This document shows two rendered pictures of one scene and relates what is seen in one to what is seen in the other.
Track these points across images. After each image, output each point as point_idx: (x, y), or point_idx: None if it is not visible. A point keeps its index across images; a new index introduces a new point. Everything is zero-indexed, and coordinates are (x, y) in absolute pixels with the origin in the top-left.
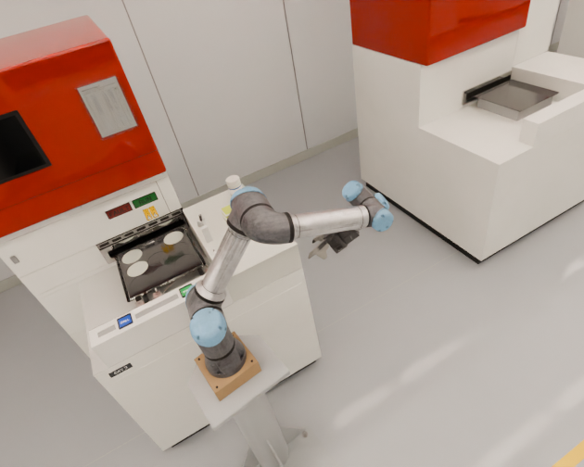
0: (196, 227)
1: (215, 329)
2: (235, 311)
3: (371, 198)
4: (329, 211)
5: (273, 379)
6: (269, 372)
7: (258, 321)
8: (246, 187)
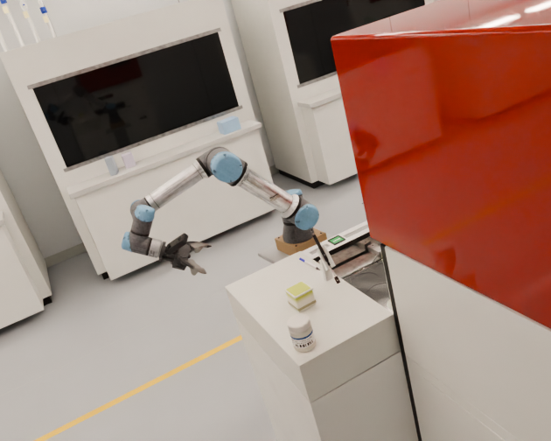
0: (355, 290)
1: None
2: None
3: (136, 206)
4: (170, 179)
5: (268, 248)
6: (271, 249)
7: None
8: (220, 154)
